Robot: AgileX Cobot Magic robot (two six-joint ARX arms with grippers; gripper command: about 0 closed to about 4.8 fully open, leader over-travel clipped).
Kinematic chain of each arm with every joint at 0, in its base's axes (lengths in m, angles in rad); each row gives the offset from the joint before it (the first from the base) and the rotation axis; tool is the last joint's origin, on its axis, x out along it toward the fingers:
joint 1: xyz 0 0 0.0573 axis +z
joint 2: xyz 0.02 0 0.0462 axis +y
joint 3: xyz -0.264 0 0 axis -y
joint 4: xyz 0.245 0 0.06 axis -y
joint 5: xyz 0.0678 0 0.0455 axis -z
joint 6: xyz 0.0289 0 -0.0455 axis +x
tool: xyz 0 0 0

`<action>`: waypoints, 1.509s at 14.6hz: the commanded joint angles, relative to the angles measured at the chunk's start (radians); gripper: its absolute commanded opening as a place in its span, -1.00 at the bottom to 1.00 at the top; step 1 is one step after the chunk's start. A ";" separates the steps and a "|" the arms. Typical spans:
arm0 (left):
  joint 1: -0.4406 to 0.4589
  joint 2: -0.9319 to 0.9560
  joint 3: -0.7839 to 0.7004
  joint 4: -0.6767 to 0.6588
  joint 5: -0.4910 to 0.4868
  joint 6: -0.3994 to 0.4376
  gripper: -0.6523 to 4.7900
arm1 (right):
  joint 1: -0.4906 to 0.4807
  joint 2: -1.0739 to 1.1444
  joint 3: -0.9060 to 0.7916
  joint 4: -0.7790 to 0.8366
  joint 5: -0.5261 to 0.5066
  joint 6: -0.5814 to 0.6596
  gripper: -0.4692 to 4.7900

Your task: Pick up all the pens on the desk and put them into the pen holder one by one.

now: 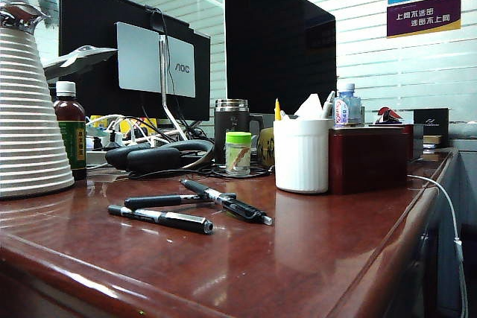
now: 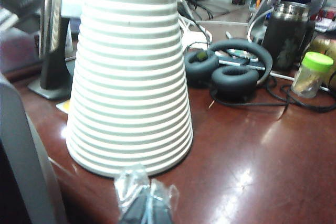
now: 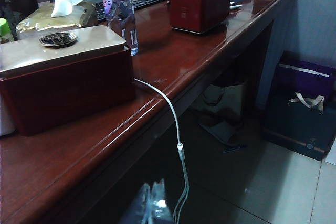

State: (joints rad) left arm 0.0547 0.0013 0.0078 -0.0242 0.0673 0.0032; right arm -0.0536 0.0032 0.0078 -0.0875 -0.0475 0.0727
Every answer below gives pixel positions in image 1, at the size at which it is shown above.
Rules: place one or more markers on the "black retractable clear pen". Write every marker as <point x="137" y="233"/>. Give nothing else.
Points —
<point x="242" y="208"/>

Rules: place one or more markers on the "black capped pen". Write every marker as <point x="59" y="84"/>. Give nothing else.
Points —
<point x="156" y="202"/>

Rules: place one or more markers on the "black pen silver clip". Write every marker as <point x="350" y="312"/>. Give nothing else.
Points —
<point x="164" y="218"/>

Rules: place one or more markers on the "small white pen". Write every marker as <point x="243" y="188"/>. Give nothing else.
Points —
<point x="284" y="115"/>

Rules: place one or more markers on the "white ribbed pen holder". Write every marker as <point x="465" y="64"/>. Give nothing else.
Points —
<point x="302" y="158"/>

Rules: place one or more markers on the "grey marker pen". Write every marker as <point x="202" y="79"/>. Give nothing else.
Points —
<point x="327" y="107"/>

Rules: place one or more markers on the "clear jar green lid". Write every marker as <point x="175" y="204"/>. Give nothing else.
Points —
<point x="237" y="154"/>

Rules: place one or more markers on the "dark steel thermos mug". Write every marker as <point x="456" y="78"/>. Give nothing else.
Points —
<point x="231" y="117"/>

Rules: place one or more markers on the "yellow mug with writing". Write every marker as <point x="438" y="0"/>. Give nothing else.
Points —
<point x="266" y="146"/>

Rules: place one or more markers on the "yellow pencil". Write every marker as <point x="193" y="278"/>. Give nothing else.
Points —
<point x="277" y="111"/>

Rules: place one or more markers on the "white tissue paper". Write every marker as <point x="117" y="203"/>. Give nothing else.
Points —
<point x="309" y="107"/>

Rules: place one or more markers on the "yellow box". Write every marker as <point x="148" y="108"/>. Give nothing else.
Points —
<point x="151" y="121"/>

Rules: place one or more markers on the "large black monitor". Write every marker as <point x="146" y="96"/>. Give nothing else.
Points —
<point x="268" y="35"/>

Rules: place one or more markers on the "clear water bottle blue cap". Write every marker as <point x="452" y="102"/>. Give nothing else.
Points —
<point x="346" y="109"/>

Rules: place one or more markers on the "dark red wooden box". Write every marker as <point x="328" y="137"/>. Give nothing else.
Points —
<point x="367" y="161"/>

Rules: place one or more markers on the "white power strip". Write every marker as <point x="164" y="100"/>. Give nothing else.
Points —
<point x="97" y="155"/>

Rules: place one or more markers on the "red black ornament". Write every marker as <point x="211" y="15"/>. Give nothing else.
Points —
<point x="387" y="114"/>

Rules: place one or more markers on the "brown bottle green label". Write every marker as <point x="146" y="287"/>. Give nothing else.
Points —
<point x="71" y="117"/>

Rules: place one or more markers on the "grey model airplane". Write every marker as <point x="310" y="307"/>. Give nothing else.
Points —
<point x="82" y="58"/>

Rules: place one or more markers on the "black AOC monitor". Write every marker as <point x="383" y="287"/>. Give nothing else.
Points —
<point x="93" y="27"/>

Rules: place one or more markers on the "black box with logo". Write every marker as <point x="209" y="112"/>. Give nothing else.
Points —
<point x="430" y="120"/>

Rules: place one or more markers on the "stack of books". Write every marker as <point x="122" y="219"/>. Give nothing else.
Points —
<point x="434" y="141"/>

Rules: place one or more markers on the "white ribbed thermos jug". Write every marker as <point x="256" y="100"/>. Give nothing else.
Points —
<point x="30" y="128"/>

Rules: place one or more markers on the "purple wall sign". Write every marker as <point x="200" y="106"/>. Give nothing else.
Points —
<point x="421" y="16"/>

